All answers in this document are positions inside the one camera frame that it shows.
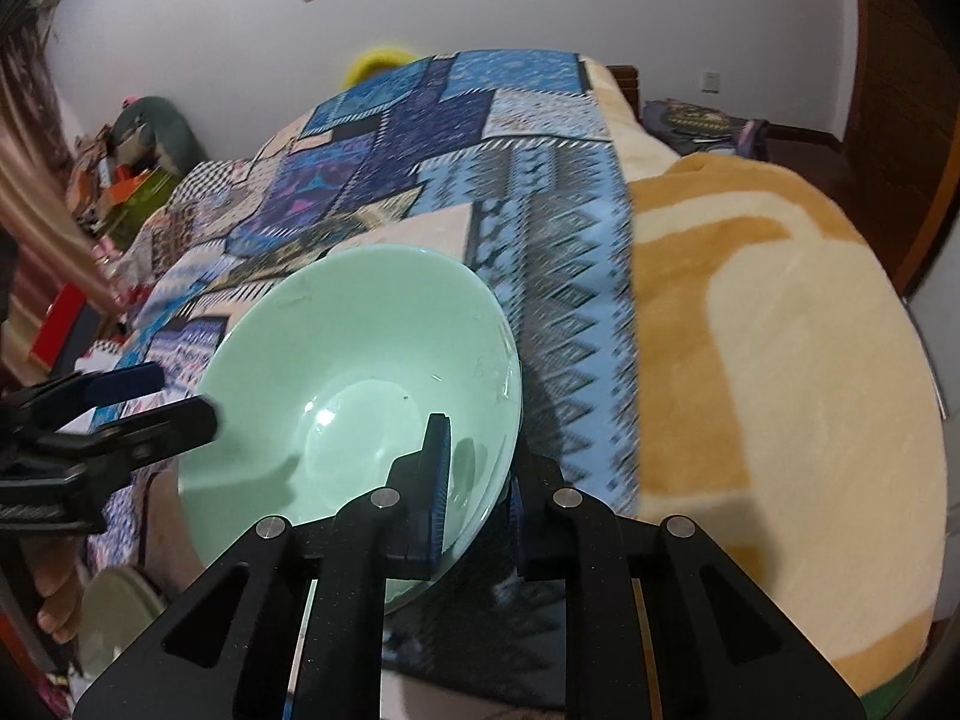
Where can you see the patchwork printed blanket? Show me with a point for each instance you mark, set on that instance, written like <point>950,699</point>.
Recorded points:
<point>525,240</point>

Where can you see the red box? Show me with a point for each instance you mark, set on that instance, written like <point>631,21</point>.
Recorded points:
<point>60,322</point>

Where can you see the wooden bed headboard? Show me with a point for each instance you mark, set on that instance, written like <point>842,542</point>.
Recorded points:
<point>630,82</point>

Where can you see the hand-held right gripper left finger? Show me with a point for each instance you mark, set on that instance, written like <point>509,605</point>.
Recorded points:
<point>439,495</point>

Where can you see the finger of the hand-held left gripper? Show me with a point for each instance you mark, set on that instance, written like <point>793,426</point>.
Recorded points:
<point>127,381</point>
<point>172,420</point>

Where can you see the yellow plush toy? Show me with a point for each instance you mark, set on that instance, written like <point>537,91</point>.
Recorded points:
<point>371,60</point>

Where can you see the dark green round cushion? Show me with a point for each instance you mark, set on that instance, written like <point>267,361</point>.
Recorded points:
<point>176,131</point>

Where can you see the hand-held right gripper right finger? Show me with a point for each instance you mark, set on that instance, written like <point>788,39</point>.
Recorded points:
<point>517,532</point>

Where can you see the green plate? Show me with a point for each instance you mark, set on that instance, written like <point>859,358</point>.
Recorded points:
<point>112,615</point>

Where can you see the striped brown curtain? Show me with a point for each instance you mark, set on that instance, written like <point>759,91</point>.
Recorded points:
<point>37,187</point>

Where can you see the white wall socket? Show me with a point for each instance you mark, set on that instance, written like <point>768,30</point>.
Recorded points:
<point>710,80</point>

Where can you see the dark patterned bag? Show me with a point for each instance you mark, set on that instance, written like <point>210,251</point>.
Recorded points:
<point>697,124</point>

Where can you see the beige fleece blanket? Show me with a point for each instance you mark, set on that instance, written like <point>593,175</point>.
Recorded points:
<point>787,390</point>

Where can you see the pile of household clutter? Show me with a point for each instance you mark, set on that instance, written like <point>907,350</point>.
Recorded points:
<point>94,172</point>

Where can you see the person's left hand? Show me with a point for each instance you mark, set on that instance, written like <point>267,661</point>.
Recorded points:
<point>56,585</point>

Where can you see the green cardboard box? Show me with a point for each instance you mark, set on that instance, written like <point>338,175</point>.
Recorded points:
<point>142,199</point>

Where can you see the green bowl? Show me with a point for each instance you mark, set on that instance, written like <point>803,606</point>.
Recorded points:
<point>360,345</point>

